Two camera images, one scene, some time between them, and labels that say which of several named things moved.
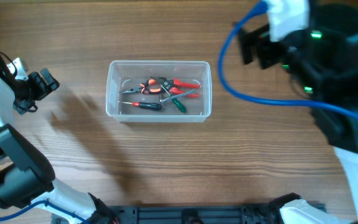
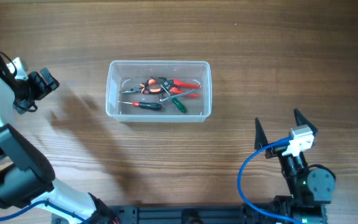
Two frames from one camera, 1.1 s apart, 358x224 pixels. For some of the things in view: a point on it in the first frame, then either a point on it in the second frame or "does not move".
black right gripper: x=266 y=48 → x=260 y=139
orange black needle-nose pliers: x=143 y=89 does not move
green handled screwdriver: x=181 y=106 does not move
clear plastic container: x=158 y=91 does not move
